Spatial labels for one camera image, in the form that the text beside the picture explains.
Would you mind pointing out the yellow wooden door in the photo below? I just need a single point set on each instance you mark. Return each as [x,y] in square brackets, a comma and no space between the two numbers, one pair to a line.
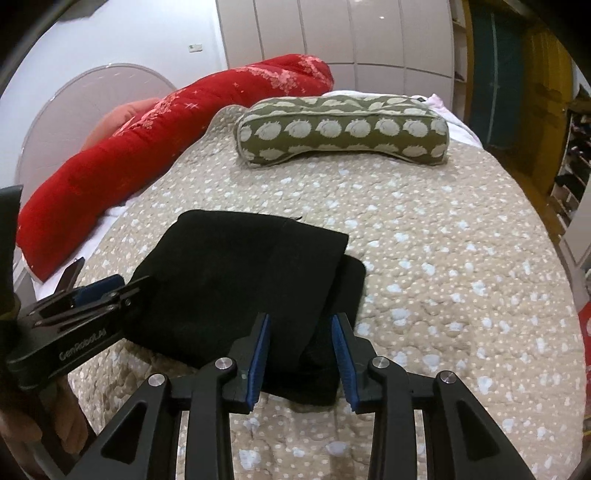
[549,101]

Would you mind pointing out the person's left hand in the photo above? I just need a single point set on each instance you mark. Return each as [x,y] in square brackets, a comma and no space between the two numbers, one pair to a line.
[74,420]

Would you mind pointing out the cluttered shoe rack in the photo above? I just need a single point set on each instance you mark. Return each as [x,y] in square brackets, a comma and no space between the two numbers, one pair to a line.
[575,175]

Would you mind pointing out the black pants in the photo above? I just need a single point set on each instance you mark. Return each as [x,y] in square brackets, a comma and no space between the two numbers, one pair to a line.
[231,286]

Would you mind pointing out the beige dotted bedspread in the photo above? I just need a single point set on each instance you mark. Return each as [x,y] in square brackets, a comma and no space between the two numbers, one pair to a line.
[438,258]

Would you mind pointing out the red floral quilt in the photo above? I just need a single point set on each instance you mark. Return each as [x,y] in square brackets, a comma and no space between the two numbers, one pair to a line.
[152,134]

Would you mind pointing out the white glossy wardrobe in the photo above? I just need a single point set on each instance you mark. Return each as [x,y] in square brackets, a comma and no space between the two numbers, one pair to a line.
[332,32]

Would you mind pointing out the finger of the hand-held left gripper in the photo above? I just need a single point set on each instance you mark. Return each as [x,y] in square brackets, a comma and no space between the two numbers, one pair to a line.
[99,290]
[71,277]

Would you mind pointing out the pink pillow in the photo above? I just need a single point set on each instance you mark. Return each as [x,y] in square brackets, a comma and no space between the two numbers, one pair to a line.
[115,120]

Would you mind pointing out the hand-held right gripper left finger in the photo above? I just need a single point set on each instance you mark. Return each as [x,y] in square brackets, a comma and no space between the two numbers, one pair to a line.
[258,360]

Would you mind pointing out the white round headboard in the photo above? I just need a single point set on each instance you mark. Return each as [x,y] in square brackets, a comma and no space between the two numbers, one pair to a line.
[69,106]

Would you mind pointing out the green patterned pillow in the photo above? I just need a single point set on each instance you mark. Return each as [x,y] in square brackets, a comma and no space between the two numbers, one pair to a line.
[341,129]

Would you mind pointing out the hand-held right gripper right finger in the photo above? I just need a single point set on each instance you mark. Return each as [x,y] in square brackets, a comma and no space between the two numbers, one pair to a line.
[344,364]

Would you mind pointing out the red cardboard box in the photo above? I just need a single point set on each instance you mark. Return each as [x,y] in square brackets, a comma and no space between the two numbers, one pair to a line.
[586,330]

